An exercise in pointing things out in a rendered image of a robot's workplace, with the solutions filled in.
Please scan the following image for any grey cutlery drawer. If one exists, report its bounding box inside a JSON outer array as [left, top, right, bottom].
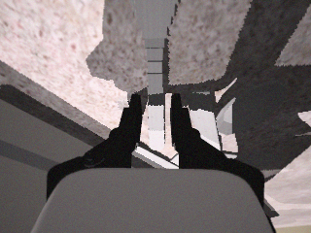
[[0, 99, 93, 233]]

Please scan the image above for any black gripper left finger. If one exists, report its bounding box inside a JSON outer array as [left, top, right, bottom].
[[47, 93, 143, 201]]

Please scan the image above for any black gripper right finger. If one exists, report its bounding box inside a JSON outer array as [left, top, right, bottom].
[[170, 93, 264, 209]]

